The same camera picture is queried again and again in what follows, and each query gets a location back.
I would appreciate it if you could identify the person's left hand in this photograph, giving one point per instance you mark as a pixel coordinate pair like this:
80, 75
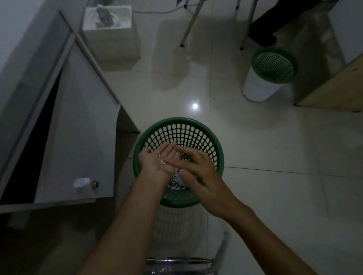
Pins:
154, 165

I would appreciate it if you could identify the person's right hand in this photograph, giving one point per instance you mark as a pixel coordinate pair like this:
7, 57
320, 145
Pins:
209, 187

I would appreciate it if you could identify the person's right fingers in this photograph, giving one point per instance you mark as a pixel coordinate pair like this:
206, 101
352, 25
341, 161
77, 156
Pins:
187, 161

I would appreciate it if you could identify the person's left thumb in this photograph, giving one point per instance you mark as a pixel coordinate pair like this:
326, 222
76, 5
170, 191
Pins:
142, 154

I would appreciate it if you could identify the person's left forearm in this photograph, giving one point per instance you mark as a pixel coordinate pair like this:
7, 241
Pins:
127, 226

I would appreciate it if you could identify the person's right forearm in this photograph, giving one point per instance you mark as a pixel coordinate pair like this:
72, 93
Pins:
269, 243

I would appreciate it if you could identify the small speckled bits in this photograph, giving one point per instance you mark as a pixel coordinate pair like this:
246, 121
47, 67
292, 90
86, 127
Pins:
181, 181

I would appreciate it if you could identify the green mesh plastic basket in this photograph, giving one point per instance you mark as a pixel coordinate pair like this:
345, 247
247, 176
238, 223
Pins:
184, 133
273, 66

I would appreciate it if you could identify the metal door knob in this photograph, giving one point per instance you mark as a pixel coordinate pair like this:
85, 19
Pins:
94, 184

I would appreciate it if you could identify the grey cabinet door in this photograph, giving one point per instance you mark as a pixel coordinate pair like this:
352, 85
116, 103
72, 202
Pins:
82, 127

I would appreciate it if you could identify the white plastic bin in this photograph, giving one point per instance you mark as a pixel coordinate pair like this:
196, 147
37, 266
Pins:
181, 229
258, 87

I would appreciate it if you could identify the white square box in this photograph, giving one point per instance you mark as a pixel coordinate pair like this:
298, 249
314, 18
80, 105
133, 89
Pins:
113, 39

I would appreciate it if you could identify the grey cabinet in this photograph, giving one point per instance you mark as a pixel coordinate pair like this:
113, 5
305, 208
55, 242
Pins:
25, 93

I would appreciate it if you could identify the grey item in box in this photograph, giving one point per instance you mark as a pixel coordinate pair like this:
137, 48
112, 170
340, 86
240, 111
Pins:
105, 15

